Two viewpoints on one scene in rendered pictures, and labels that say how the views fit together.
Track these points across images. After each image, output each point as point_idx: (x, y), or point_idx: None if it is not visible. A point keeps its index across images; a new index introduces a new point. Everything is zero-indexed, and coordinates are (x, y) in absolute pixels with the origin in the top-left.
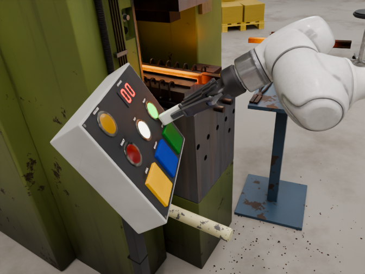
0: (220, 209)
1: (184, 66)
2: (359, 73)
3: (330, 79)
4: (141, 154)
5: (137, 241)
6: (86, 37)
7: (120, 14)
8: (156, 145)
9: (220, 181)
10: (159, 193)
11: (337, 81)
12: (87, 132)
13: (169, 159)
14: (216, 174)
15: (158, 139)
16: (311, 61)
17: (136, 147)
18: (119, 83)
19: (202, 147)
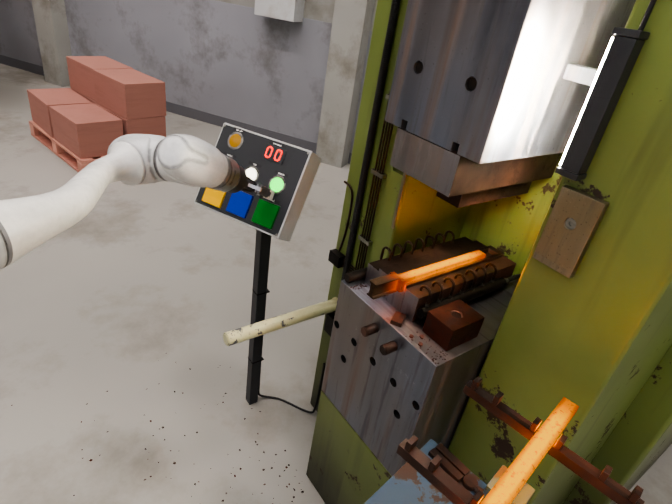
0: (349, 485)
1: (445, 279)
2: (112, 150)
3: (121, 136)
4: None
5: (254, 268)
6: (361, 134)
7: None
8: (245, 191)
9: (359, 447)
10: (206, 190)
11: (117, 139)
12: (222, 128)
13: (237, 204)
14: (355, 421)
15: (252, 193)
16: (143, 134)
17: None
18: (276, 145)
19: (342, 338)
